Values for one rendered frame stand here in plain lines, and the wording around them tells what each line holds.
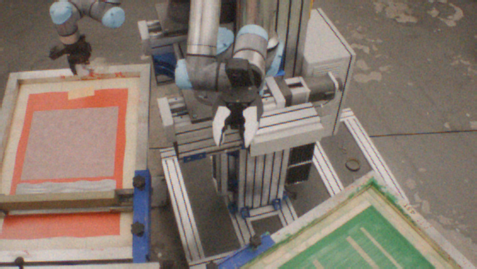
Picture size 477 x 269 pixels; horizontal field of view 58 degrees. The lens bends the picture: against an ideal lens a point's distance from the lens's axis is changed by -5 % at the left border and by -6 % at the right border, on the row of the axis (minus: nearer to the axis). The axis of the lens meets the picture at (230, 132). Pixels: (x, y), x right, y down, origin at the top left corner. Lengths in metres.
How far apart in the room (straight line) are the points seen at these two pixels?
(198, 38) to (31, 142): 0.89
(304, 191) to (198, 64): 1.59
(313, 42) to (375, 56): 2.10
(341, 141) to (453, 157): 0.86
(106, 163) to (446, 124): 2.55
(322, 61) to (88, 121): 0.91
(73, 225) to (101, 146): 0.31
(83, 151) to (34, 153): 0.19
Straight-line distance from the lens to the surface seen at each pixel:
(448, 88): 3.82
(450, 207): 3.04
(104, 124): 1.73
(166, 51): 1.93
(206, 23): 1.12
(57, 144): 1.74
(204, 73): 1.11
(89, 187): 1.61
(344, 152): 2.79
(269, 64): 1.37
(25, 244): 1.61
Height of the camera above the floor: 2.31
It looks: 48 degrees down
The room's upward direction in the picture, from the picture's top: straight up
